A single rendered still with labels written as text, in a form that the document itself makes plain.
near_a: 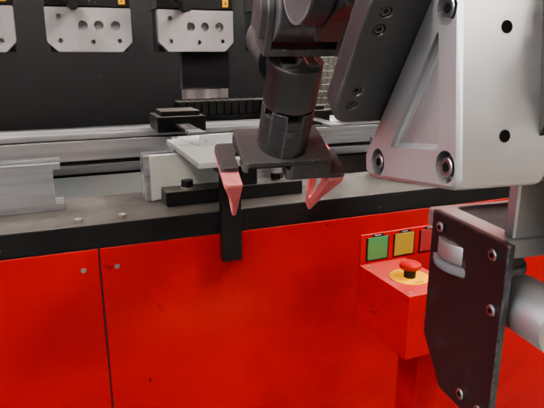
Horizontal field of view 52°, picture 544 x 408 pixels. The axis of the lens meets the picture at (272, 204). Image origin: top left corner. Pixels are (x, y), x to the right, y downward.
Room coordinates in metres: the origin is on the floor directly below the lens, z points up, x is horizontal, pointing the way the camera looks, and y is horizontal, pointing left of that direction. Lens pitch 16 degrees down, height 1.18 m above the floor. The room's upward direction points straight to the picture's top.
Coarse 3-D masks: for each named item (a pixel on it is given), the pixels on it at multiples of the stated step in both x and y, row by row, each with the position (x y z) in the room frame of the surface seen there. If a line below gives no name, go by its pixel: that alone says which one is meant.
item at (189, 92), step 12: (180, 60) 1.17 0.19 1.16; (192, 60) 1.17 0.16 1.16; (204, 60) 1.17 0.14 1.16; (216, 60) 1.18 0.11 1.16; (228, 60) 1.19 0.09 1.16; (180, 72) 1.17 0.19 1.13; (192, 72) 1.17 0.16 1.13; (204, 72) 1.17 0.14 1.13; (216, 72) 1.18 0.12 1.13; (228, 72) 1.19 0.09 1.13; (192, 84) 1.16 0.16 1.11; (204, 84) 1.17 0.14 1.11; (216, 84) 1.18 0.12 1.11; (228, 84) 1.19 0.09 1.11; (192, 96) 1.17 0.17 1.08; (204, 96) 1.18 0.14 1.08; (216, 96) 1.19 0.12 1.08
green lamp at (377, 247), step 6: (372, 240) 1.00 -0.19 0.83; (378, 240) 1.01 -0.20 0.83; (384, 240) 1.01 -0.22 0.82; (372, 246) 1.00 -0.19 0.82; (378, 246) 1.01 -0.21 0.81; (384, 246) 1.01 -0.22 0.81; (372, 252) 1.00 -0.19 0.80; (378, 252) 1.01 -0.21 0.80; (384, 252) 1.01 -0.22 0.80; (372, 258) 1.00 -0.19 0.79; (378, 258) 1.01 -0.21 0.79
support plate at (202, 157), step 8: (168, 144) 1.12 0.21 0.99; (176, 144) 1.08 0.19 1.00; (184, 144) 1.08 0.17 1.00; (184, 152) 0.99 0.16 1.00; (192, 152) 0.99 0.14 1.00; (200, 152) 0.99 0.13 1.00; (208, 152) 0.99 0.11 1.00; (192, 160) 0.93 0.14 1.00; (200, 160) 0.91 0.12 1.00; (208, 160) 0.91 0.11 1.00; (200, 168) 0.89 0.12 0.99
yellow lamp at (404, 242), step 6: (396, 234) 1.02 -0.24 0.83; (402, 234) 1.03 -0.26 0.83; (408, 234) 1.03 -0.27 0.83; (396, 240) 1.02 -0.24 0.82; (402, 240) 1.03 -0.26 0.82; (408, 240) 1.03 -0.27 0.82; (396, 246) 1.02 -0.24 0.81; (402, 246) 1.03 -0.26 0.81; (408, 246) 1.03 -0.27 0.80; (396, 252) 1.02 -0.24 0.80; (402, 252) 1.03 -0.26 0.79; (408, 252) 1.03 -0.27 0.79
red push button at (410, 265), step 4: (404, 260) 0.94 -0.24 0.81; (408, 260) 0.94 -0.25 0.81; (412, 260) 0.94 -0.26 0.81; (400, 264) 0.93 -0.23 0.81; (404, 264) 0.93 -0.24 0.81; (408, 264) 0.93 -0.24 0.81; (412, 264) 0.92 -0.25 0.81; (416, 264) 0.93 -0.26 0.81; (420, 264) 0.93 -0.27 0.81; (404, 268) 0.92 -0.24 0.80; (408, 268) 0.92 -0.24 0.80; (412, 268) 0.92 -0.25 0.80; (416, 268) 0.92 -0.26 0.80; (420, 268) 0.92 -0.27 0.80; (404, 272) 0.93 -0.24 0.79; (408, 272) 0.93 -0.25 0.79; (412, 272) 0.93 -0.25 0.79; (404, 276) 0.93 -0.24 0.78; (408, 276) 0.93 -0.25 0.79; (412, 276) 0.93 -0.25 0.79
